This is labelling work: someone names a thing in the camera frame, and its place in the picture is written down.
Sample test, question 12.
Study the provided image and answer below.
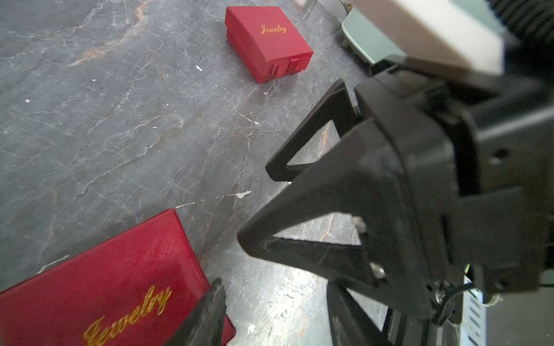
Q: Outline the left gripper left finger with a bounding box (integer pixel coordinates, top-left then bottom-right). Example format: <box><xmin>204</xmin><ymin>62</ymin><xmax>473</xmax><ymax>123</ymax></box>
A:
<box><xmin>164</xmin><ymin>278</ymin><xmax>226</xmax><ymax>346</ymax></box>

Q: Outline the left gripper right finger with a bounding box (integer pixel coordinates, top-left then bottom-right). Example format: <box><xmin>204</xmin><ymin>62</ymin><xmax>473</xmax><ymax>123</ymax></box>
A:
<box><xmin>327</xmin><ymin>282</ymin><xmax>392</xmax><ymax>346</ymax></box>

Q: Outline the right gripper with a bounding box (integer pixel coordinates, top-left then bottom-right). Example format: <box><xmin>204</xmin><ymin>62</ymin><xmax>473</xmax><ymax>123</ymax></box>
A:
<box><xmin>237</xmin><ymin>56</ymin><xmax>553</xmax><ymax>318</ymax></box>

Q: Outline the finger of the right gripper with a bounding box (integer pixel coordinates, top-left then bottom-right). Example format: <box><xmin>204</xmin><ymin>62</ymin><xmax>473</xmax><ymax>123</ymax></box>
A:
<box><xmin>265</xmin><ymin>78</ymin><xmax>362</xmax><ymax>183</ymax></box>

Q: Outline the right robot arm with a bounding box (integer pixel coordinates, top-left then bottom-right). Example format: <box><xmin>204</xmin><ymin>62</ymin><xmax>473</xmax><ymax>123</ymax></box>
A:
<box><xmin>237</xmin><ymin>1</ymin><xmax>553</xmax><ymax>319</ymax></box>

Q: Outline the left red jewelry box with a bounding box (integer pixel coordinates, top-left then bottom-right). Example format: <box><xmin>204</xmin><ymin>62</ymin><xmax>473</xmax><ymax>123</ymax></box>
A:
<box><xmin>1</xmin><ymin>209</ymin><xmax>209</xmax><ymax>345</ymax></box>

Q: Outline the mint green toaster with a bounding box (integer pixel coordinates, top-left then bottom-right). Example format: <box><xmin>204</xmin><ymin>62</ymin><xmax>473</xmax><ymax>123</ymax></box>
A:
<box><xmin>341</xmin><ymin>7</ymin><xmax>405</xmax><ymax>65</ymax></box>

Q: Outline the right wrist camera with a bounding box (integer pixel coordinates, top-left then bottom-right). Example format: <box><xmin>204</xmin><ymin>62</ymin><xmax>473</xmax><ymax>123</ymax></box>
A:
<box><xmin>352</xmin><ymin>1</ymin><xmax>504</xmax><ymax>76</ymax></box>

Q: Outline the white slotted cable duct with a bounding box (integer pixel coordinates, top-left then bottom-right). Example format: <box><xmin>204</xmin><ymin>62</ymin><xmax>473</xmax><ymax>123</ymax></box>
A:
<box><xmin>459</xmin><ymin>289</ymin><xmax>487</xmax><ymax>346</ymax></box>

